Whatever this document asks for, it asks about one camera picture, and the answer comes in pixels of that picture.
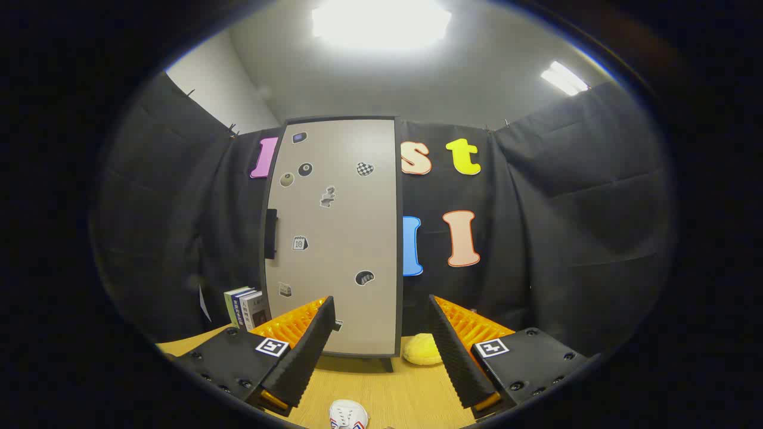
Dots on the large ceiling light panel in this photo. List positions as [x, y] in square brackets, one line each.
[381, 24]

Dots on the white shoe with striped side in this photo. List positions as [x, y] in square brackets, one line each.
[347, 414]

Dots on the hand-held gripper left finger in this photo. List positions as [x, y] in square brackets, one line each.
[307, 357]

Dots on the narrow ceiling light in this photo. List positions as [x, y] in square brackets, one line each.
[563, 78]

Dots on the pale green book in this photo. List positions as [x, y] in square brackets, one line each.
[229, 304]

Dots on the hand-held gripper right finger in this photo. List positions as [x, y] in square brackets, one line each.
[456, 357]

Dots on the yellow plush toy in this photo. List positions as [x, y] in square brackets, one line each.
[420, 350]

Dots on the dark grey shoe cabinet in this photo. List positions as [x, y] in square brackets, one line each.
[399, 268]

